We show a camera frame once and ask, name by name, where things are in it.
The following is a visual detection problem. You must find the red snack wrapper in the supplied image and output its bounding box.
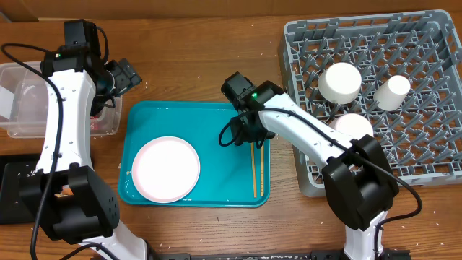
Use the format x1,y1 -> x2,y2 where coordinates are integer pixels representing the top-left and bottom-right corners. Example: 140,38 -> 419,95
90,113 -> 104,131

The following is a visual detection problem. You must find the large white plate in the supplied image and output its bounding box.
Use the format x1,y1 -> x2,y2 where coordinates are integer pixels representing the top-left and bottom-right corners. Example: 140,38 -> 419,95
131,136 -> 201,204

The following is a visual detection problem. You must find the pale green bowl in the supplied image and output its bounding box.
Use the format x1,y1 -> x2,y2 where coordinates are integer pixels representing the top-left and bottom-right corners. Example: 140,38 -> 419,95
318,62 -> 362,105

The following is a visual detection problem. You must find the small white plate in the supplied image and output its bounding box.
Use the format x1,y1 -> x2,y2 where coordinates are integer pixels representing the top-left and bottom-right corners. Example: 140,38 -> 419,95
329,113 -> 374,139

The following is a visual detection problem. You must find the white upside-down cup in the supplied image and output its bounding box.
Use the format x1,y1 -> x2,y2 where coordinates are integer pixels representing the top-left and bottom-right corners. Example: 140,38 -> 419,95
373,75 -> 411,111

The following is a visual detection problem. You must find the orange carrot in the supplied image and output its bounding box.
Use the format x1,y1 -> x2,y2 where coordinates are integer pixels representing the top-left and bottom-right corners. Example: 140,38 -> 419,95
54,185 -> 74,198

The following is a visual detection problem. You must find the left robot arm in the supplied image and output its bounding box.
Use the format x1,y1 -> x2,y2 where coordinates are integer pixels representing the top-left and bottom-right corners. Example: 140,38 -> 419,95
19,19 -> 155,259

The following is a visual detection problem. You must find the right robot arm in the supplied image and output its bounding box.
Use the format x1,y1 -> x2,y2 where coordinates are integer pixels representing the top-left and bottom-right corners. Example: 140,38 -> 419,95
221,72 -> 398,259

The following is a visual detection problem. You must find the clear plastic waste bin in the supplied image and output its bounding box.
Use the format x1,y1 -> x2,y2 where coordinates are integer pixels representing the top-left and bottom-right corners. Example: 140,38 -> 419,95
1,63 -> 123,139

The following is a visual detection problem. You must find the black waste tray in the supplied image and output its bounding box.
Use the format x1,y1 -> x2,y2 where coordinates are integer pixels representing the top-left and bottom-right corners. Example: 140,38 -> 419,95
1,154 -> 40,225

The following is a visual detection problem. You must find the grey dishwasher rack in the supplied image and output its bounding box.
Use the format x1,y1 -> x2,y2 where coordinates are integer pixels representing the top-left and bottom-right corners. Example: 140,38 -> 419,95
279,9 -> 461,186

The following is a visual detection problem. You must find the teal plastic serving tray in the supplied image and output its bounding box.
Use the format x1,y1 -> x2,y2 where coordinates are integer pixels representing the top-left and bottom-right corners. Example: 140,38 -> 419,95
118,100 -> 271,208

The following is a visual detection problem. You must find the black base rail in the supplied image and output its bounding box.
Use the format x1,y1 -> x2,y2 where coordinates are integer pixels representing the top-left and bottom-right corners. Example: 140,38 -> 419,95
154,249 -> 412,260

